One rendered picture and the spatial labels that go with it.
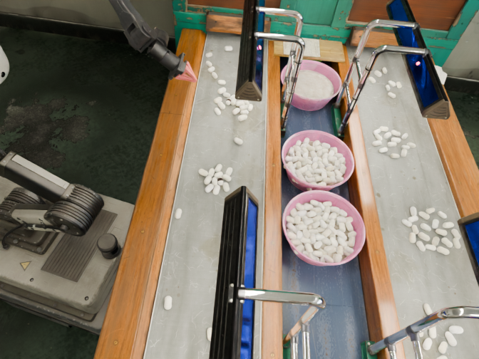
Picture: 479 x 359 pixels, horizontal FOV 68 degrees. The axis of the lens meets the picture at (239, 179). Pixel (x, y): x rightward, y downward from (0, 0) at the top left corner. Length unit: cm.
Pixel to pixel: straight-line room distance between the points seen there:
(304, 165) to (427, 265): 52
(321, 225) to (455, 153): 64
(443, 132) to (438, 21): 58
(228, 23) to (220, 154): 71
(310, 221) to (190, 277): 42
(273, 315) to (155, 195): 52
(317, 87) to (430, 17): 62
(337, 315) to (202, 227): 49
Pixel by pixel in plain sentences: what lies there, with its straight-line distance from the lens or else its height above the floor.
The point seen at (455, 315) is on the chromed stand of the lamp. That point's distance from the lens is 81.
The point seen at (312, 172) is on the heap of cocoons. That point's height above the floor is 73.
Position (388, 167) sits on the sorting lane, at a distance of 145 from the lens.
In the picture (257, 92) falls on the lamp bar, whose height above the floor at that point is 107.
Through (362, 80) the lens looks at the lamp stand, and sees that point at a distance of 135.
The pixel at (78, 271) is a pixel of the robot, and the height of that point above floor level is 48.
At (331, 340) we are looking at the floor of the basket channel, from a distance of 116.
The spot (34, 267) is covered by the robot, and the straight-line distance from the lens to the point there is 152.
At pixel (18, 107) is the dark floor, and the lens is 283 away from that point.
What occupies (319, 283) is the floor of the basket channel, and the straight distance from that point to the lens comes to 120.
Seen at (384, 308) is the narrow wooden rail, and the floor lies 76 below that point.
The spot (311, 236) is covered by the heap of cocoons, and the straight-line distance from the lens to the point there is 118.
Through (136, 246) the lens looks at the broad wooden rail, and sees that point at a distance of 112.
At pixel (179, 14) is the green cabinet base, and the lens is 186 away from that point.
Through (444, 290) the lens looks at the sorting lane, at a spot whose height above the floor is 74.
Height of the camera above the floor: 176
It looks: 55 degrees down
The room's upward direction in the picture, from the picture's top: 7 degrees clockwise
